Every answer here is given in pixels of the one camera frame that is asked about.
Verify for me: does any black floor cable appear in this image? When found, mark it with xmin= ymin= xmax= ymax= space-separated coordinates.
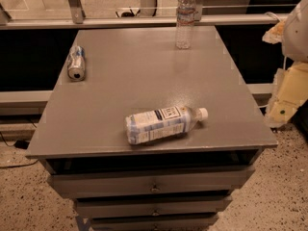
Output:
xmin=0 ymin=130 xmax=39 ymax=169

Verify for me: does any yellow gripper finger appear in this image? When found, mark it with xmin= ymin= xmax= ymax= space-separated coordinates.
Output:
xmin=262 ymin=20 xmax=285 ymax=44
xmin=265 ymin=63 xmax=308 ymax=128

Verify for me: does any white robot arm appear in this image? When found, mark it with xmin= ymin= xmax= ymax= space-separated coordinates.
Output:
xmin=262 ymin=0 xmax=308 ymax=128

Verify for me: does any lying white labelled bottle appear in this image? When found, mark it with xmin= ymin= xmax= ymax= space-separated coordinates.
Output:
xmin=125 ymin=106 xmax=209 ymax=144

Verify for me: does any clear upright water bottle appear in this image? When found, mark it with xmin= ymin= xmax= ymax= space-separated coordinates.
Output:
xmin=175 ymin=0 xmax=196 ymax=49

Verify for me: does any grey drawer cabinet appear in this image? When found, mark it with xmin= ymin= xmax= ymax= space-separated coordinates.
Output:
xmin=29 ymin=27 xmax=277 ymax=231

